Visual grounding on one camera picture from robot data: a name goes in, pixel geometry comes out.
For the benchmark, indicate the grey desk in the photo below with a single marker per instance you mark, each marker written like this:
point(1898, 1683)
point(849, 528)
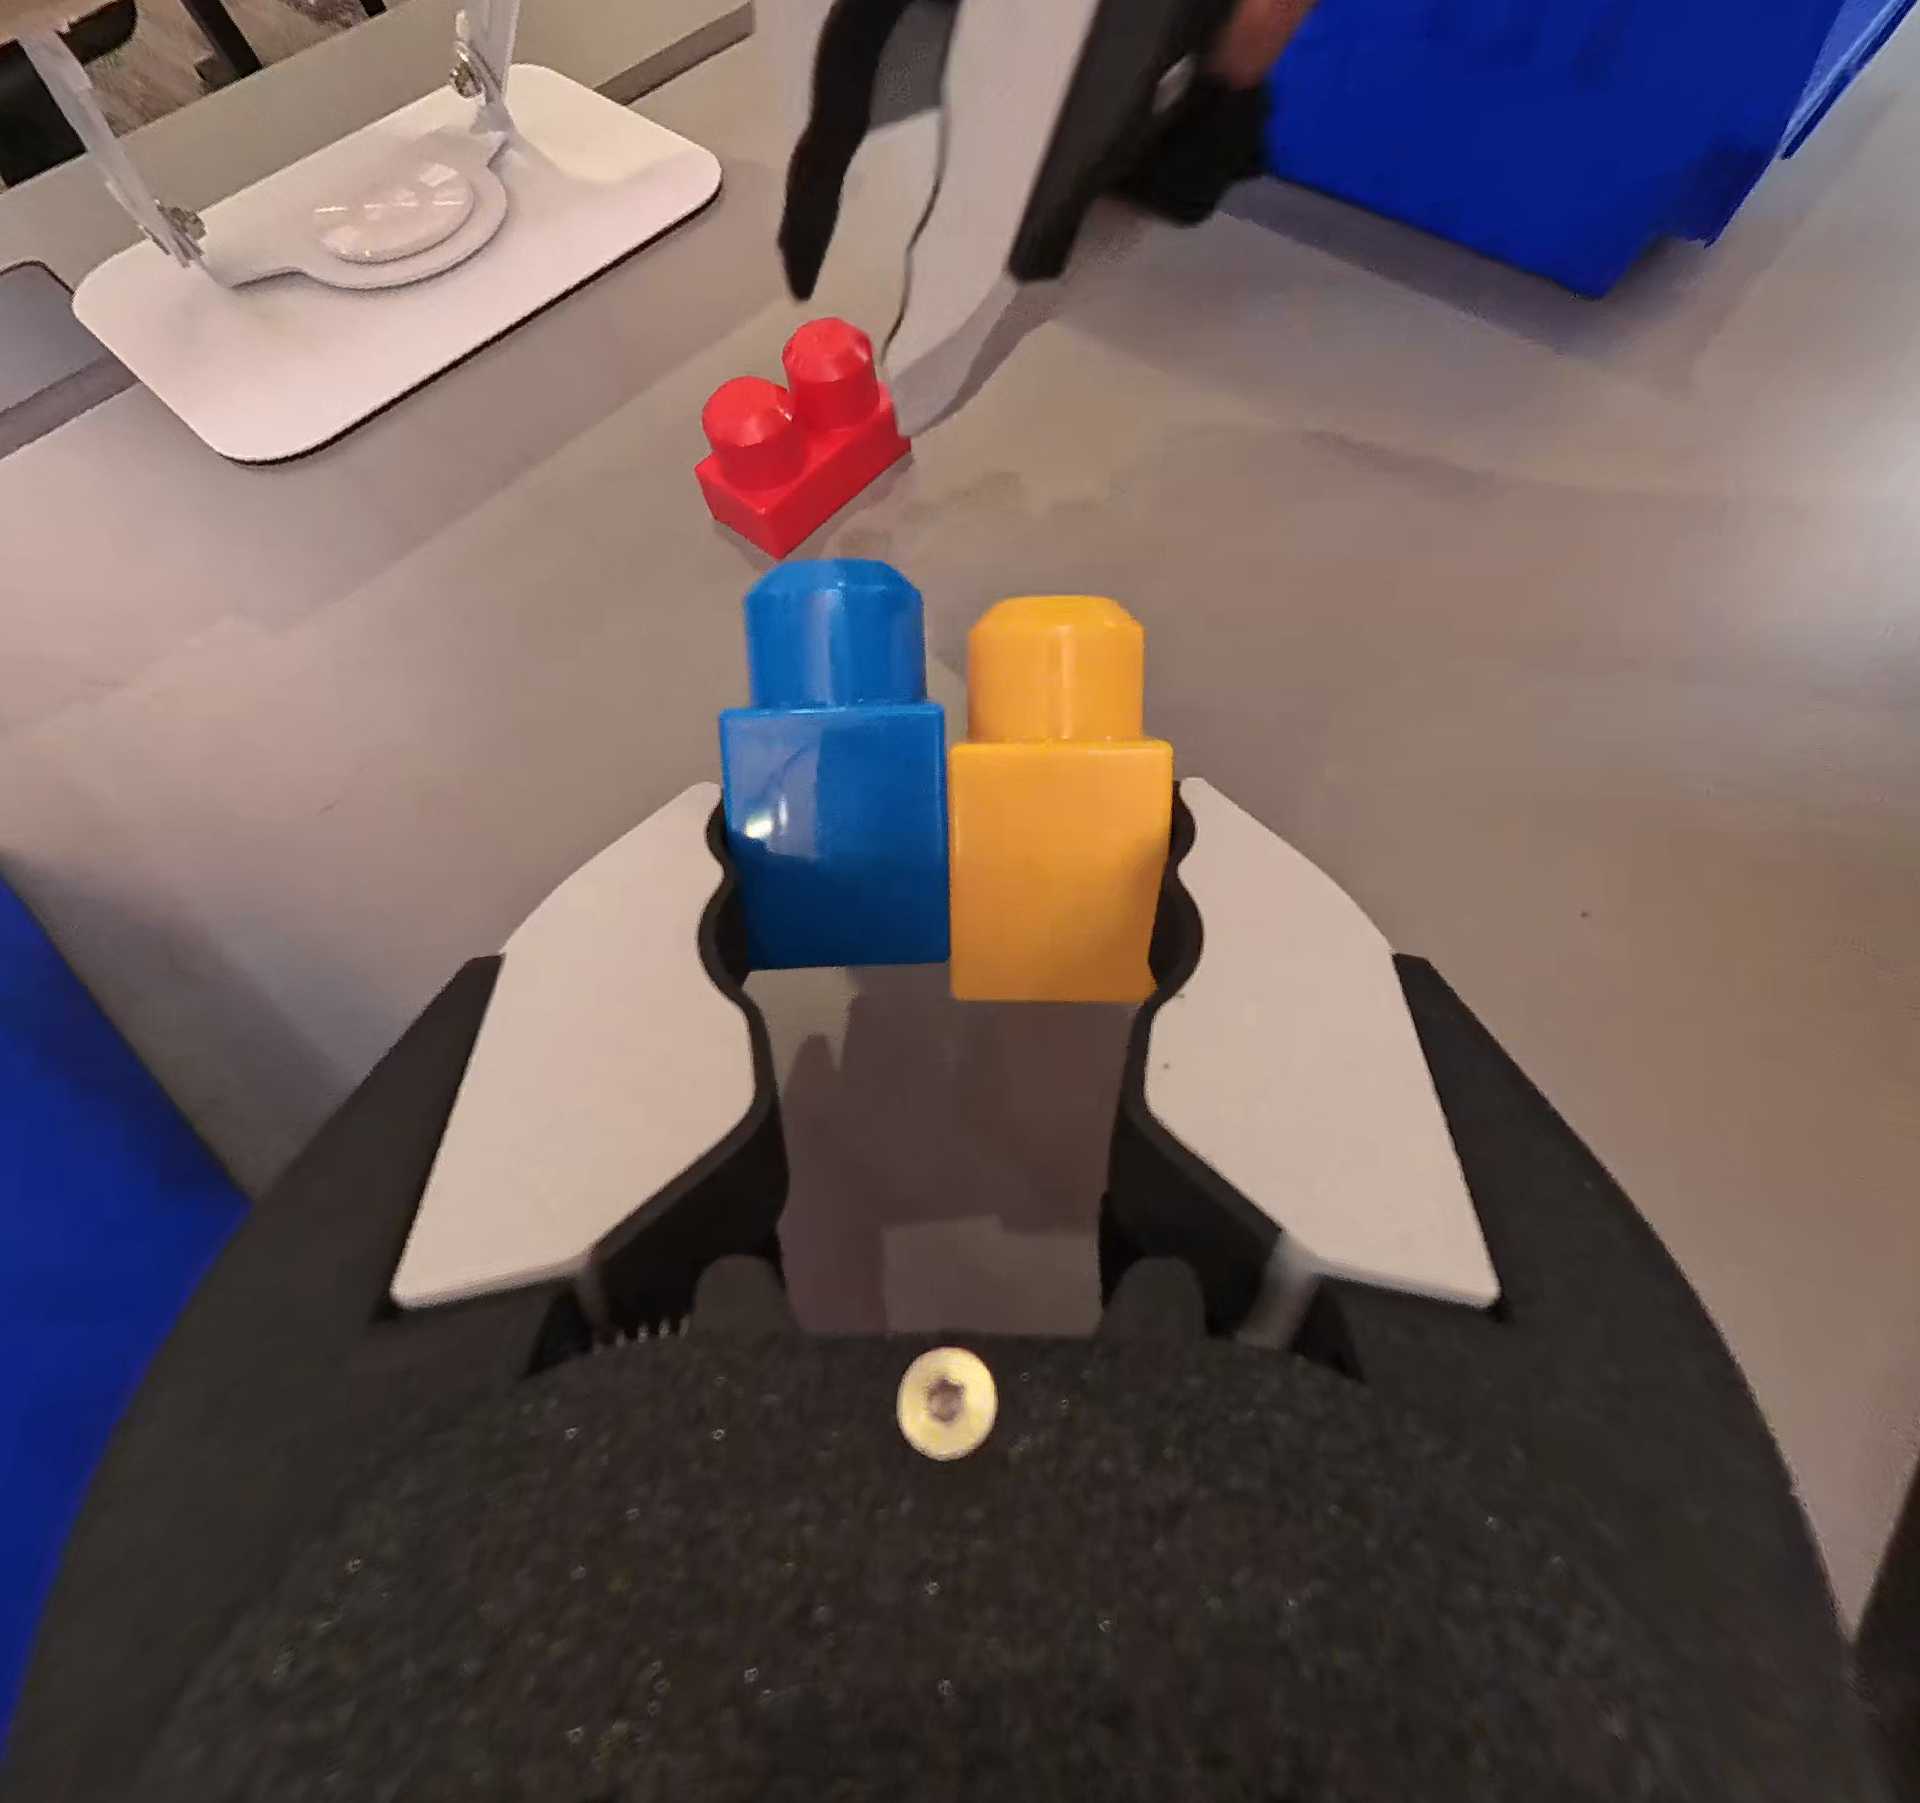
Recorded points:
point(1500, 632)

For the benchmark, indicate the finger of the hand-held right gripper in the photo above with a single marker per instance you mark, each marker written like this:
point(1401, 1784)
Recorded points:
point(907, 64)
point(1007, 108)

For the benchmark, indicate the red two-stud block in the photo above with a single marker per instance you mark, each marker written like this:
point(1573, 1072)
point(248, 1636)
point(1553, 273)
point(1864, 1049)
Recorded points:
point(795, 468)

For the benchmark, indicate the blue single-stud block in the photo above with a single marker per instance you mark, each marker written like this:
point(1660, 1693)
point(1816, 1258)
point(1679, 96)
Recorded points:
point(839, 830)

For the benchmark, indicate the white folding stand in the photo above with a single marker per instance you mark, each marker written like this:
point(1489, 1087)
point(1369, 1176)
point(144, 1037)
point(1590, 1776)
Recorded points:
point(453, 288)

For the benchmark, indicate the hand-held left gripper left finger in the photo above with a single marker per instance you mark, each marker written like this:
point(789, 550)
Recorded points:
point(602, 1082)

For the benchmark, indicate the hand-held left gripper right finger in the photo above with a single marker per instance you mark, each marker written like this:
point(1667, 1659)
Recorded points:
point(1304, 1082)

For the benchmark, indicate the blue plastic bin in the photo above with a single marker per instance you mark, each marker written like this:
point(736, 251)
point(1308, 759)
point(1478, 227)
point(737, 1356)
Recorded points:
point(92, 1233)
point(1576, 79)

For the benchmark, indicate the orange single-stud block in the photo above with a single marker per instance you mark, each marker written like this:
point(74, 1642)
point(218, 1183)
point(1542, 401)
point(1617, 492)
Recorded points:
point(1056, 859)

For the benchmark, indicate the person's dark sweatshirt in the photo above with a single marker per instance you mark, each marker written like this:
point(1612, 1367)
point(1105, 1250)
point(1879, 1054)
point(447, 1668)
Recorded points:
point(1895, 1683)

